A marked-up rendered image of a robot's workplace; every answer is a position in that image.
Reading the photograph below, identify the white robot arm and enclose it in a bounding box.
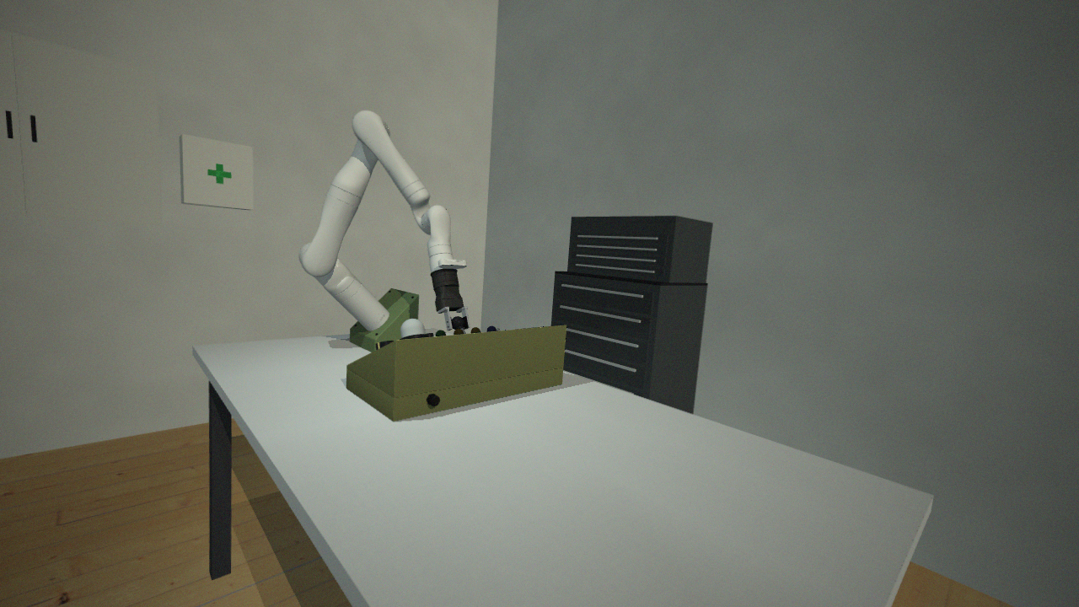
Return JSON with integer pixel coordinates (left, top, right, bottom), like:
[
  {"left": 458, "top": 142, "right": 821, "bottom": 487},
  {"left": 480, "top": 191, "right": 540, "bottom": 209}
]
[{"left": 299, "top": 110, "right": 453, "bottom": 331}]

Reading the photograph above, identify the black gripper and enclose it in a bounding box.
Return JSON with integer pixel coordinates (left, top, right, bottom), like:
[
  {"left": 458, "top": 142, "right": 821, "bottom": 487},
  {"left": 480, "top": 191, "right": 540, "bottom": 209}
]
[{"left": 429, "top": 253, "right": 470, "bottom": 330}]

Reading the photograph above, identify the olive green control panel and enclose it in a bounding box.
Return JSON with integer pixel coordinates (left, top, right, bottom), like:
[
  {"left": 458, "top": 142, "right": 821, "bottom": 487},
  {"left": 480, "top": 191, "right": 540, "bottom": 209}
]
[{"left": 346, "top": 316, "right": 566, "bottom": 422}]

